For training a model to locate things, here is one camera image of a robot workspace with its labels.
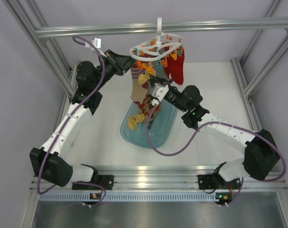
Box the yellow sock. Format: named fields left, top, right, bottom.
left=138, top=73, right=150, bottom=89
left=127, top=114, right=145, bottom=131

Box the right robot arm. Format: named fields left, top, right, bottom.
left=148, top=76, right=280, bottom=190

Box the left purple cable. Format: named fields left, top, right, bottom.
left=36, top=36, right=107, bottom=207

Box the red sock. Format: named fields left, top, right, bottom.
left=164, top=46, right=185, bottom=85

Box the beige purple striped sock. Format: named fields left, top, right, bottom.
left=131, top=66, right=149, bottom=104

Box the aluminium top crossbar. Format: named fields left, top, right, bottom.
left=35, top=17, right=288, bottom=38

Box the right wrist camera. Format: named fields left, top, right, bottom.
left=150, top=83, right=169, bottom=106

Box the perforated cable duct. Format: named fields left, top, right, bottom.
left=39, top=192, right=232, bottom=202

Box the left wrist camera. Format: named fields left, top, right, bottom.
left=85, top=37, right=105, bottom=56

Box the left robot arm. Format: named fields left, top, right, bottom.
left=29, top=50, right=135, bottom=189

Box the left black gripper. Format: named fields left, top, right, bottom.
left=93, top=49, right=139, bottom=91

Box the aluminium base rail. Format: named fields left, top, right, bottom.
left=29, top=165, right=288, bottom=190

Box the white round clip hanger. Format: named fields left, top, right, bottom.
left=129, top=18, right=183, bottom=62

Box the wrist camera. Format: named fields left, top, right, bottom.
left=85, top=37, right=105, bottom=56
left=150, top=83, right=169, bottom=106

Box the blue transparent tray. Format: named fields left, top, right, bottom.
left=120, top=101, right=179, bottom=150

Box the beige argyle sock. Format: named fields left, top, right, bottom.
left=138, top=95, right=162, bottom=122

